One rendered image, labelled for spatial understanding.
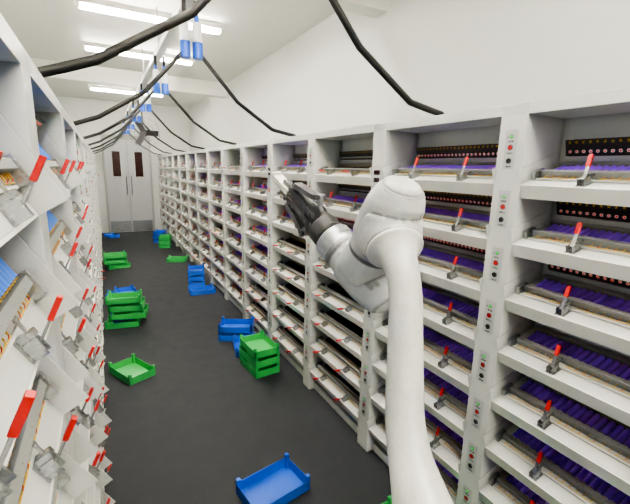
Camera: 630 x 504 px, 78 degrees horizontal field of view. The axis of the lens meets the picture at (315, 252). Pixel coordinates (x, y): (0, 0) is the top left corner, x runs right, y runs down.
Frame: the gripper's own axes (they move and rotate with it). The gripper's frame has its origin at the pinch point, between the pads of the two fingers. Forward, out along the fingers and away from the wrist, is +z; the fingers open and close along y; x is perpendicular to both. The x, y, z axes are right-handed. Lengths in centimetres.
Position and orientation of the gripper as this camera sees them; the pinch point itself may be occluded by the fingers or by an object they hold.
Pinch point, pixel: (283, 184)
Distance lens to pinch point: 100.5
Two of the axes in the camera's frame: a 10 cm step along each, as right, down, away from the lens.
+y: 3.4, -7.2, -6.1
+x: -7.5, 1.8, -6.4
